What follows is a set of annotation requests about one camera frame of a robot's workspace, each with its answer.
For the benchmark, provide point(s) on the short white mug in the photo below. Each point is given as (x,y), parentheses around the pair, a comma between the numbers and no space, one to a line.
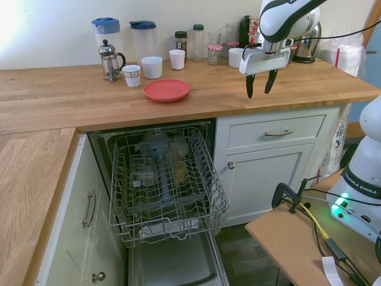
(235,58)

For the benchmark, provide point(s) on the white cabinet door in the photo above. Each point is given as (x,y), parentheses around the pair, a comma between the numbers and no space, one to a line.
(268,184)

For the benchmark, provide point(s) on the glass french press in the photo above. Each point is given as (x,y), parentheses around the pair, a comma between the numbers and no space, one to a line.
(108,59)

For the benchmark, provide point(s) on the clear glass container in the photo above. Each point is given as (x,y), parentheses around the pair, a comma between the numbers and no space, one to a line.
(143,171)

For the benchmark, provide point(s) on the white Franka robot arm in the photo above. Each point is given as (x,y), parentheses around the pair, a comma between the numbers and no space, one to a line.
(276,18)

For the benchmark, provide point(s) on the steel dishwasher door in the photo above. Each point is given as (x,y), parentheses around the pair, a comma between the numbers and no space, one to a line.
(175,262)

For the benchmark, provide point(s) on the stainless steel kettle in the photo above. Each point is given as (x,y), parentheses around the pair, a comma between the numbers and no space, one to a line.
(306,44)

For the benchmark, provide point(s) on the red plastic plate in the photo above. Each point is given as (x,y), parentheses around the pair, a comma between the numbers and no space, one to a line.
(166,89)

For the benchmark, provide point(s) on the white paper strip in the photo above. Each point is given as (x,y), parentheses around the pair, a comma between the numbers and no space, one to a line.
(330,271)

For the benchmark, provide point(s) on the black bottle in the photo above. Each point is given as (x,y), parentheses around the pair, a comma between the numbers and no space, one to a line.
(244,29)

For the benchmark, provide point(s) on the printed white plastic sack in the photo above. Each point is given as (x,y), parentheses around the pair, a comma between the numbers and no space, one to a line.
(334,140)

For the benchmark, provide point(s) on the clear drinking glass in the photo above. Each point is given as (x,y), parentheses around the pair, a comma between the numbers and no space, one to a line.
(213,38)

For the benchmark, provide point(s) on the round metal cabinet knob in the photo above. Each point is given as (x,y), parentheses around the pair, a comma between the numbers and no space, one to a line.
(98,277)
(231,165)

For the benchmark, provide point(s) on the grey dishwasher spray tube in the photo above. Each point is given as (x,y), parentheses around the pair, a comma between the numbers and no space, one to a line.
(163,175)

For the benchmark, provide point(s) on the white drawer front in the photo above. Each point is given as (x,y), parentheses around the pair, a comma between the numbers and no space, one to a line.
(303,128)

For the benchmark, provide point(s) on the white plastic bag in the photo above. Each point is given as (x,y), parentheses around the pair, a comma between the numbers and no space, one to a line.
(342,56)

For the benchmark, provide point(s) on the coffee jar dark lid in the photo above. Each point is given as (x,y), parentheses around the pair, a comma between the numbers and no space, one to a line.
(180,43)

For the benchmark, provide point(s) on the lower dishwasher rack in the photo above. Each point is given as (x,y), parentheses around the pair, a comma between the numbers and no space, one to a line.
(178,235)

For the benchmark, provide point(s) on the glass jar red checked lid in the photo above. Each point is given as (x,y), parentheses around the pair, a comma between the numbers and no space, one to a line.
(293,52)
(214,55)
(229,46)

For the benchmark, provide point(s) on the clear bottle green cap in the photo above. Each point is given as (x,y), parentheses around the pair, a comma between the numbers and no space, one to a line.
(198,43)

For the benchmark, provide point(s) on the wide white mug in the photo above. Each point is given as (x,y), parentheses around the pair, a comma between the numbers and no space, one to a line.
(151,68)

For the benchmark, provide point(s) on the small patterned white cup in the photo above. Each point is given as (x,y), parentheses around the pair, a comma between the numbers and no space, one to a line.
(131,77)

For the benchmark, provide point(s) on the clear pitcher dark blue lid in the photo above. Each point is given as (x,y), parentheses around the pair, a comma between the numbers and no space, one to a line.
(143,38)

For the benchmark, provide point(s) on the tall white cup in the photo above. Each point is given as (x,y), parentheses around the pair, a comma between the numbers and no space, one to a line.
(177,61)

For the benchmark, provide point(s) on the tall empty glass jar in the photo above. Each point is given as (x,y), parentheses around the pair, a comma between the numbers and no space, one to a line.
(231,31)

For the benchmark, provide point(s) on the black C-clamp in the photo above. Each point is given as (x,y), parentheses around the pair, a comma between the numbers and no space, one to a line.
(278,193)

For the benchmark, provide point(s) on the clear pitcher light blue lid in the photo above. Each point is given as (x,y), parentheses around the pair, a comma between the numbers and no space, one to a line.
(107,35)

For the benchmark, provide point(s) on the red printed box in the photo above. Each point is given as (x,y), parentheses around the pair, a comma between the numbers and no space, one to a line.
(253,29)

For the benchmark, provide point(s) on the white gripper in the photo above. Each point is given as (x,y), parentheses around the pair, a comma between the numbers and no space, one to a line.
(262,61)

